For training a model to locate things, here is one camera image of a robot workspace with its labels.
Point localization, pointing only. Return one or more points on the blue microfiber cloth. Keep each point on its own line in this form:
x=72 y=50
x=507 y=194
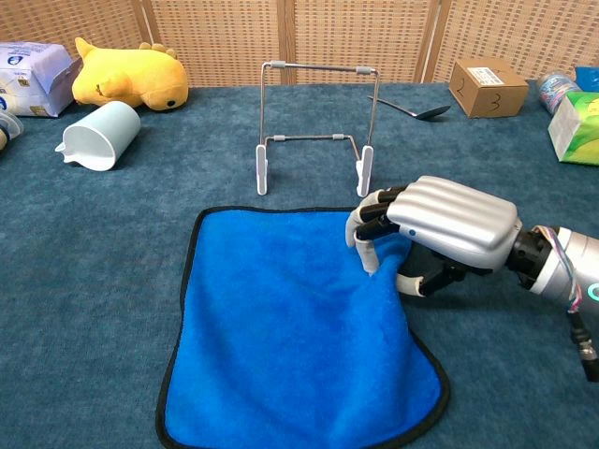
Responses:
x=290 y=337

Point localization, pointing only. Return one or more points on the blue snack bag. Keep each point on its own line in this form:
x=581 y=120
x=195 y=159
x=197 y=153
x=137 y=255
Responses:
x=588 y=77

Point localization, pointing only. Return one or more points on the wicker folding screen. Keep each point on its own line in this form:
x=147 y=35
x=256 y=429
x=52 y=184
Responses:
x=220 y=37

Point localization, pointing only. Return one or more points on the green tissue pack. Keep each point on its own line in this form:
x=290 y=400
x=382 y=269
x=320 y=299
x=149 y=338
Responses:
x=580 y=131

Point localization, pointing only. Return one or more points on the brown cardboard box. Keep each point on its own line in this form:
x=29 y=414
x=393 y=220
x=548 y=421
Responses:
x=491 y=91

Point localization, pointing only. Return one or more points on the light purple carton box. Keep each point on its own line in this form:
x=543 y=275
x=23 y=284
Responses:
x=28 y=75

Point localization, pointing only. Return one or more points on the yellow plush toy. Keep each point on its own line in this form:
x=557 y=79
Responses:
x=135 y=75

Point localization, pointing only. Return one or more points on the teal table cloth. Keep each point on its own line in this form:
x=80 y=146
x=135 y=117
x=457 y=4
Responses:
x=93 y=280

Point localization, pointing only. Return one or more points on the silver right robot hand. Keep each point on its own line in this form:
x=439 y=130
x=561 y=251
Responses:
x=454 y=220

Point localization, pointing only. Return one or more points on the cream bottle with grey cap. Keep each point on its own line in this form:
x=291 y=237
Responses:
x=7 y=128

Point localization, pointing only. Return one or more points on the light blue plastic cup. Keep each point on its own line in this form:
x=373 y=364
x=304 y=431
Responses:
x=112 y=128

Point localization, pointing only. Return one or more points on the metal spoon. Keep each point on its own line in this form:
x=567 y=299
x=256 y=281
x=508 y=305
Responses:
x=430 y=113

